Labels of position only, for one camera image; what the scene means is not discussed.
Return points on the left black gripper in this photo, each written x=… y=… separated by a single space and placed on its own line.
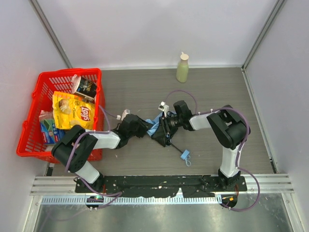
x=140 y=126

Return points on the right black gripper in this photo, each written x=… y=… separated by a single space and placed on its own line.
x=164 y=128

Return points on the light blue folding umbrella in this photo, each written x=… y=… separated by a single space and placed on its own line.
x=185 y=154

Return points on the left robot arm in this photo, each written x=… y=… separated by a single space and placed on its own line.
x=74 y=149

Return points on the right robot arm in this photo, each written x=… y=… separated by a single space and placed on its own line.
x=229 y=126

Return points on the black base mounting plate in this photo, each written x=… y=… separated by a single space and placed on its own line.
x=160 y=186

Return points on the cream cap lotion bottle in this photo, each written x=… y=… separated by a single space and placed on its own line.
x=182 y=68

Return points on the dark coffee carton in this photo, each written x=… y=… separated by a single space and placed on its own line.
x=84 y=88

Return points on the yellow Lays chip bag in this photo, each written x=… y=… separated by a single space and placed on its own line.
x=70 y=110

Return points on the blue green snack box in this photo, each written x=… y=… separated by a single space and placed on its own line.
x=50 y=133

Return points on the red plastic basket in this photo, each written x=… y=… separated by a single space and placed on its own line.
x=31 y=143

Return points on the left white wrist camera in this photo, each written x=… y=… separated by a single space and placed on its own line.
x=123 y=115

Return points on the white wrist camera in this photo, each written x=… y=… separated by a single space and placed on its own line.
x=164 y=108
x=123 y=115

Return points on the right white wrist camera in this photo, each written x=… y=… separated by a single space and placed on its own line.
x=164 y=108

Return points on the white slotted cable duct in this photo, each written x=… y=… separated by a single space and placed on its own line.
x=81 y=199

